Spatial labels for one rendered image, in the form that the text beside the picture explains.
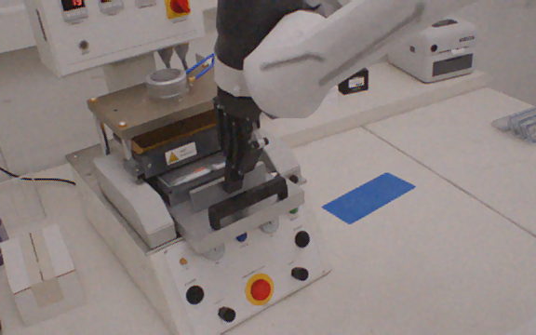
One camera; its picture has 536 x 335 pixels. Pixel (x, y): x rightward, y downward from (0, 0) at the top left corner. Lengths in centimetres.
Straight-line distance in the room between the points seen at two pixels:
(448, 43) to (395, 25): 129
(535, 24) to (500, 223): 143
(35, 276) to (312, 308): 53
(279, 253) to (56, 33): 59
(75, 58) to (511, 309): 94
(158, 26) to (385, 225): 65
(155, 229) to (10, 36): 77
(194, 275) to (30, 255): 37
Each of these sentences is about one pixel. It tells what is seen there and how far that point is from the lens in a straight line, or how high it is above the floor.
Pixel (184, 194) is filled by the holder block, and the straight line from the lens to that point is 98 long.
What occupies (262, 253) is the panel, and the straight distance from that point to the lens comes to 105.
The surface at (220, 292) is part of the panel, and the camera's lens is 102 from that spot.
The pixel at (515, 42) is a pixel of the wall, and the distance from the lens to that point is 255.
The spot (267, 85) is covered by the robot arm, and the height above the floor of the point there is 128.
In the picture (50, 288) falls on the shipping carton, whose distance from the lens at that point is 114.
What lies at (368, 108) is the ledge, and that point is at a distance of 169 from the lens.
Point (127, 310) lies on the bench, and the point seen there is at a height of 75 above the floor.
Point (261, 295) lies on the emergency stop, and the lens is 105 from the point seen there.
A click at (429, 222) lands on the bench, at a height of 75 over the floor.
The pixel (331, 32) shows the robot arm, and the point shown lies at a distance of 58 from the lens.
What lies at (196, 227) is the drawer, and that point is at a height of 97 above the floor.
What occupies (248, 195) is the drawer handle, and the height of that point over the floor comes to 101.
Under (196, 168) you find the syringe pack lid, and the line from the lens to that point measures 102.
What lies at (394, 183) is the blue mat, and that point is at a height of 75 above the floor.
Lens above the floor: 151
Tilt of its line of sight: 31 degrees down
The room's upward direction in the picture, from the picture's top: 6 degrees counter-clockwise
